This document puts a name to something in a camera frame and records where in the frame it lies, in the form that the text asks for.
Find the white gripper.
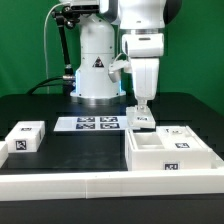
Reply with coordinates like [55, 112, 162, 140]
[122, 33, 164, 113]

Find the white cabinet door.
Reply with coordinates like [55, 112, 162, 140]
[126, 106, 156, 129]
[156, 126, 208, 150]

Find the white cabinet body box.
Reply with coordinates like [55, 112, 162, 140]
[125, 129, 224, 171]

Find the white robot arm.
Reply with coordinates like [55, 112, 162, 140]
[57, 0, 182, 116]

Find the white cabinet top block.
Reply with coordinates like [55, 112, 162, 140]
[5, 121, 45, 153]

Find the white marker base sheet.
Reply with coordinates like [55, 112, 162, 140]
[54, 116, 130, 132]

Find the white obstacle fence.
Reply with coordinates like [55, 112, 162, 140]
[0, 140, 224, 202]

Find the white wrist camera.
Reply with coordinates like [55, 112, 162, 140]
[108, 60, 130, 83]

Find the black cable bundle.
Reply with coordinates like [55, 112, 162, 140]
[27, 75, 68, 96]

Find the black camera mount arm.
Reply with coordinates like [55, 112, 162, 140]
[50, 4, 102, 96]

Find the white cable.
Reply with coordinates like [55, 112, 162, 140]
[43, 2, 72, 95]

